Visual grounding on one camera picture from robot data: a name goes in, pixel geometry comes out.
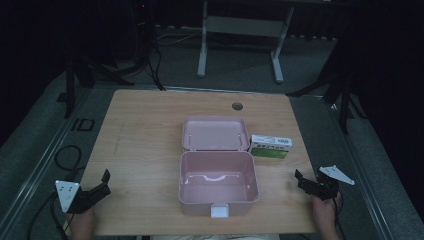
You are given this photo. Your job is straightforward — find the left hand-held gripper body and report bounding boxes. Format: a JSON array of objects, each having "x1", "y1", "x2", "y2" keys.
[{"x1": 54, "y1": 179, "x2": 105, "y2": 215}]

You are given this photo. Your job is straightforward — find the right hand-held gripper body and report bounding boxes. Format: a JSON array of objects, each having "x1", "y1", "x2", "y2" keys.
[{"x1": 306, "y1": 165, "x2": 356, "y2": 202}]

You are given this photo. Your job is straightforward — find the person's right hand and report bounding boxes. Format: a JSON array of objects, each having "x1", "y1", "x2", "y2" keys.
[{"x1": 311, "y1": 192, "x2": 343, "y2": 240}]

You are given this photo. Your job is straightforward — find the person's left hand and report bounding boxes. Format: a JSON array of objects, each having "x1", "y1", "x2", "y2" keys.
[{"x1": 65, "y1": 206, "x2": 98, "y2": 240}]

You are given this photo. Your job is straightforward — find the white and green medicine box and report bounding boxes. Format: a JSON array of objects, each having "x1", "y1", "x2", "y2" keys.
[{"x1": 249, "y1": 134, "x2": 294, "y2": 160}]

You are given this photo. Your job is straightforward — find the pink plastic box with lid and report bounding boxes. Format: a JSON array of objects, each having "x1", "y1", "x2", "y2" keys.
[{"x1": 177, "y1": 115, "x2": 260, "y2": 220}]

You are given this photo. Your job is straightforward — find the black metal stand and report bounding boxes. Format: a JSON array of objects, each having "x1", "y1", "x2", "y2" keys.
[{"x1": 285, "y1": 39, "x2": 368, "y2": 135}]

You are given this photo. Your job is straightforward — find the person's white clothing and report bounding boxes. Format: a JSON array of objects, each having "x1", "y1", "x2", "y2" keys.
[{"x1": 149, "y1": 233, "x2": 281, "y2": 240}]

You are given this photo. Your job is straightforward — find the black tripod stand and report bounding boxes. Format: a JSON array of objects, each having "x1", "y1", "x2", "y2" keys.
[{"x1": 63, "y1": 49, "x2": 136, "y2": 119}]

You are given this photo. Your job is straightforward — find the black computer tower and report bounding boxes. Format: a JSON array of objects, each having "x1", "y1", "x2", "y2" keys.
[{"x1": 131, "y1": 0, "x2": 158, "y2": 66}]

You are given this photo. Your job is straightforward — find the black looped floor cable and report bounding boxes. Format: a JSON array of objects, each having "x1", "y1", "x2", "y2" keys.
[{"x1": 53, "y1": 145, "x2": 83, "y2": 173}]

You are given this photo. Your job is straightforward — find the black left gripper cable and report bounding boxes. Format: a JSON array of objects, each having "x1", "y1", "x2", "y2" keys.
[{"x1": 27, "y1": 189, "x2": 73, "y2": 240}]

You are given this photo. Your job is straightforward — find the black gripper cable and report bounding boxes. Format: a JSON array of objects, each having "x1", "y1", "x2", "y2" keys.
[
  {"x1": 332, "y1": 196, "x2": 348, "y2": 240},
  {"x1": 27, "y1": 189, "x2": 73, "y2": 240}
]

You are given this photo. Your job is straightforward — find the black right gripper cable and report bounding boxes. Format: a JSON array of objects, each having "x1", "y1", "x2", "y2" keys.
[{"x1": 332, "y1": 196, "x2": 348, "y2": 240}]

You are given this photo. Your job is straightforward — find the black rectangular floor bracket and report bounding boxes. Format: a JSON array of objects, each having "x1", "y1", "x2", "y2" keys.
[{"x1": 70, "y1": 117, "x2": 96, "y2": 132}]

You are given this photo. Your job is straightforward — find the white metal desk frame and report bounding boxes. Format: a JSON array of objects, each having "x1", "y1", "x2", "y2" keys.
[{"x1": 196, "y1": 0, "x2": 296, "y2": 84}]

